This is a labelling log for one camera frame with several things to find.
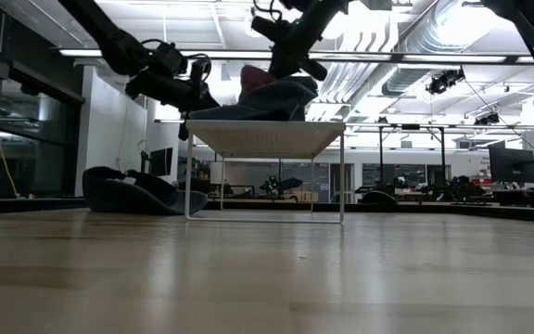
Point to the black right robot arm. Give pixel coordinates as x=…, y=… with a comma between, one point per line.
x=322, y=14

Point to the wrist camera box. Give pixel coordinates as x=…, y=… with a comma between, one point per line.
x=172, y=58
x=314, y=69

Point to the small ceiling camera rig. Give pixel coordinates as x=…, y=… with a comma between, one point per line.
x=487, y=120

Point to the black aluminium table frame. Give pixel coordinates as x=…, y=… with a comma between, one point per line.
x=503, y=212

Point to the black monitor on stand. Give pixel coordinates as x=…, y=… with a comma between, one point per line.
x=161, y=162

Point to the background robot arm green light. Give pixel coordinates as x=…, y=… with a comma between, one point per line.
x=290, y=183

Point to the long ceiling light bar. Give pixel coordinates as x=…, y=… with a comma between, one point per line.
x=230, y=54

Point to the large black monitor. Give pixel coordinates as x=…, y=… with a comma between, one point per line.
x=512, y=164

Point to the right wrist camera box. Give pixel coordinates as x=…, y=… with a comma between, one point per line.
x=314, y=69

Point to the black tall stand frame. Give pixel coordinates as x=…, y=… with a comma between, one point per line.
x=380, y=153

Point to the maroon baseball cap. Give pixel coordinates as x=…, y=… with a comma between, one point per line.
x=250, y=81

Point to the silver ventilation duct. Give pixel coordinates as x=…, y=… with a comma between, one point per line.
x=424, y=46

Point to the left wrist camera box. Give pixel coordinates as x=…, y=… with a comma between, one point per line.
x=172, y=58

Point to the navy baseball cap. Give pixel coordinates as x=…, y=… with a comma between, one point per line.
x=128, y=199
x=267, y=109

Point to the background black robot arms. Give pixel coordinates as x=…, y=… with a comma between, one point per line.
x=457, y=190

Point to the white perforated shelf riser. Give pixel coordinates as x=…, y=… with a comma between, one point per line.
x=267, y=139

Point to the black ceiling camera rig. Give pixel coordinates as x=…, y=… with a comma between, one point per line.
x=443, y=82

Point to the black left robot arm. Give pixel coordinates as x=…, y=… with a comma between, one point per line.
x=109, y=42

